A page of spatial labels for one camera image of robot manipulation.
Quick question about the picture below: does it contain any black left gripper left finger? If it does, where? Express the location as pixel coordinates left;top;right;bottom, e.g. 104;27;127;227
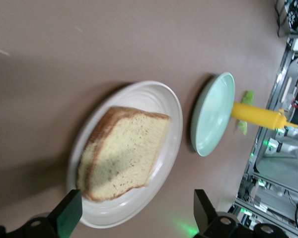
47;188;83;238

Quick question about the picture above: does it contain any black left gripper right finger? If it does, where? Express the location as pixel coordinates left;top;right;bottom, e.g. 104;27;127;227
193;188;218;235

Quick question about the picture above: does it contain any brown bread slice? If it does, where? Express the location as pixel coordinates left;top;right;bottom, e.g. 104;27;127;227
76;106;171;202

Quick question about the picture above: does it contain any yellow mustard squeeze bottle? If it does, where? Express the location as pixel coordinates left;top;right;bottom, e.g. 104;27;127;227
231;101;298;130

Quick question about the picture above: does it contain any green lettuce leaf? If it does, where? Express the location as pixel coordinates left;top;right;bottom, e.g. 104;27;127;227
234;91;255;136

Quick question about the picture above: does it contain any green plate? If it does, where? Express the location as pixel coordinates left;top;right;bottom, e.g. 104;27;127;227
190;72;236;157

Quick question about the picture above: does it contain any beige plate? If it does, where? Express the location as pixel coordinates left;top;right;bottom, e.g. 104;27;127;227
66;80;184;229

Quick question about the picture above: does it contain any aluminium extrusion frame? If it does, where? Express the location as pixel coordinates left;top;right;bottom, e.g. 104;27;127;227
235;42;298;224

